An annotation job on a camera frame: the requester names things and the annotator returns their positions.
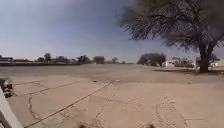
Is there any large bare-branched tree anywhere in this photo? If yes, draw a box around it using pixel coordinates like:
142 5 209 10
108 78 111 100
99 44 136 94
120 0 224 74

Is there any dark clump of bushes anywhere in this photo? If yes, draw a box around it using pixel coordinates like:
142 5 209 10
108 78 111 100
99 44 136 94
136 52 167 67

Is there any pile of rubble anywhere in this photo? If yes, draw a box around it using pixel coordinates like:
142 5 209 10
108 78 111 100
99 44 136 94
0 77 15 99

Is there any long low wall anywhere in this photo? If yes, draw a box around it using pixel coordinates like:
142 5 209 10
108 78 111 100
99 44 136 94
0 61 82 67

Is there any row of distant trees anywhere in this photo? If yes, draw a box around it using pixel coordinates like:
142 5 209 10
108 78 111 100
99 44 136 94
35 52 128 65

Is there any low distant building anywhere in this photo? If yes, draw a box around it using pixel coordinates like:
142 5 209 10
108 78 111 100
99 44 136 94
0 55 31 64

